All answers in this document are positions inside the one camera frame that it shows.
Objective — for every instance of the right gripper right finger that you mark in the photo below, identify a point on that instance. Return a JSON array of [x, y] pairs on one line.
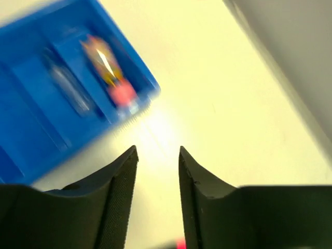
[[219, 215]]

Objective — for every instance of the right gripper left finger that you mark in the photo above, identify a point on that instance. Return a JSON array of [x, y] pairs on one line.
[[90, 213]]

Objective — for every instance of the pink cap black highlighter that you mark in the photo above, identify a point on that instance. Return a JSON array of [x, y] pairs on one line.
[[181, 244]]

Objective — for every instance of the clear spray bottle blue cap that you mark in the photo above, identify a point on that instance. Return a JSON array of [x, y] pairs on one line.
[[68, 84]]

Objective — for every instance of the pink cap crayon tube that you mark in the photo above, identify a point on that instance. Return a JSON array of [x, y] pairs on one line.
[[106, 67]]

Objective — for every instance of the blue compartment tray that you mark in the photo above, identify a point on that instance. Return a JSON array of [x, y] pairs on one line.
[[39, 128]]

